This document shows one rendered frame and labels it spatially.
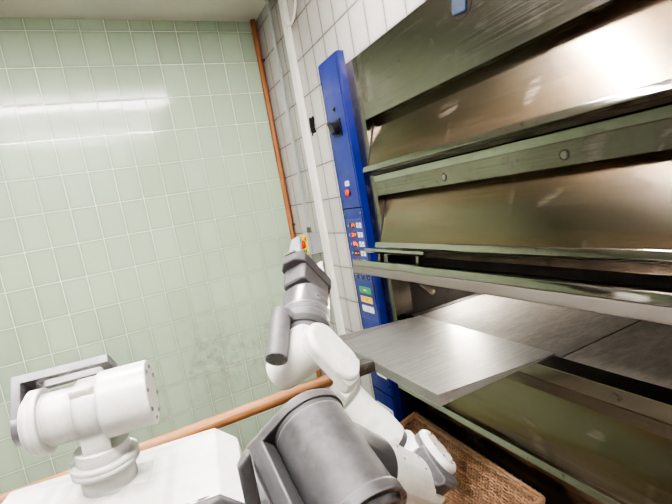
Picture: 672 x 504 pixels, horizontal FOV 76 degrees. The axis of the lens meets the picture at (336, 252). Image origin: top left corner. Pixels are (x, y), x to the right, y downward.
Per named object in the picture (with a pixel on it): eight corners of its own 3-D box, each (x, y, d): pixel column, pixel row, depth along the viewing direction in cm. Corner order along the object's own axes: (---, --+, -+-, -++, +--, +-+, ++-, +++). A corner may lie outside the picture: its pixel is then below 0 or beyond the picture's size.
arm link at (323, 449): (426, 492, 49) (370, 471, 40) (373, 550, 49) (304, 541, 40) (370, 418, 58) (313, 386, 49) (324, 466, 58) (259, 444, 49)
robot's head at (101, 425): (161, 456, 42) (140, 371, 41) (44, 494, 39) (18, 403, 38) (166, 426, 48) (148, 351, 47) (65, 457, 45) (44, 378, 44)
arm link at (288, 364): (340, 315, 76) (342, 370, 68) (302, 343, 82) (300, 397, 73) (289, 286, 71) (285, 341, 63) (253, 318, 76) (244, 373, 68)
